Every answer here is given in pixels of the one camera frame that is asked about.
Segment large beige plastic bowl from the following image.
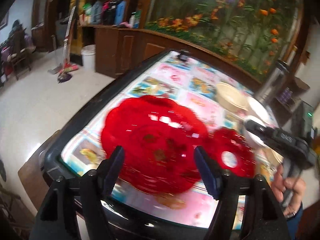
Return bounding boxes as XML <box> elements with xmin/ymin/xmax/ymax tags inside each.
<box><xmin>216</xmin><ymin>82</ymin><xmax>247</xmax><ymax>113</ymax></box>

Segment stainless steel thermos jug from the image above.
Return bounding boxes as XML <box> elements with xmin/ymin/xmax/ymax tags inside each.
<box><xmin>254</xmin><ymin>60</ymin><xmax>289</xmax><ymax>106</ymax></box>

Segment white foam bowl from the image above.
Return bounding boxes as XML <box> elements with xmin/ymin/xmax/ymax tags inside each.
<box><xmin>247</xmin><ymin>96</ymin><xmax>271</xmax><ymax>125</ymax></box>

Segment large red glass plate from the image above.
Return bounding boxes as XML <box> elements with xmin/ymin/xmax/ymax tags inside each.
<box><xmin>100</xmin><ymin>95</ymin><xmax>208</xmax><ymax>194</ymax></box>

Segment wooden sideboard cabinet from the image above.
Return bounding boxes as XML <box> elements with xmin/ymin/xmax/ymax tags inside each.
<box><xmin>94</xmin><ymin>25</ymin><xmax>261</xmax><ymax>91</ymax></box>

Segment white plastic bucket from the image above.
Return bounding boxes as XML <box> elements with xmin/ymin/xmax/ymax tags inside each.
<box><xmin>81</xmin><ymin>44</ymin><xmax>96</xmax><ymax>72</ymax></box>

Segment small red glass plate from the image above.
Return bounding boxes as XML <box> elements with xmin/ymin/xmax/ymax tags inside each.
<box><xmin>203</xmin><ymin>127</ymin><xmax>256</xmax><ymax>178</ymax></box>

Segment purple bottles on shelf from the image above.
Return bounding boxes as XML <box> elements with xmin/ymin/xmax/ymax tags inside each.
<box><xmin>277</xmin><ymin>87</ymin><xmax>292</xmax><ymax>105</ymax></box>

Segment person's right hand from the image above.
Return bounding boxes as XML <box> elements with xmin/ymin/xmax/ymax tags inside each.
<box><xmin>271</xmin><ymin>164</ymin><xmax>306</xmax><ymax>218</ymax></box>

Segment colourful patterned tablecloth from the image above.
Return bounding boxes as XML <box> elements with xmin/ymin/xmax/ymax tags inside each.
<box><xmin>60</xmin><ymin>51</ymin><xmax>277</xmax><ymax>228</ymax></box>

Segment flower mural panel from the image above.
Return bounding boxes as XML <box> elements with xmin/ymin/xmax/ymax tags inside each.
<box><xmin>145</xmin><ymin>0</ymin><xmax>303</xmax><ymax>80</ymax></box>

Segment blue plastic bottle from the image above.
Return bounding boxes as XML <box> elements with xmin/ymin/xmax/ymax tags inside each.
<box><xmin>114</xmin><ymin>1</ymin><xmax>126</xmax><ymax>25</ymax></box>

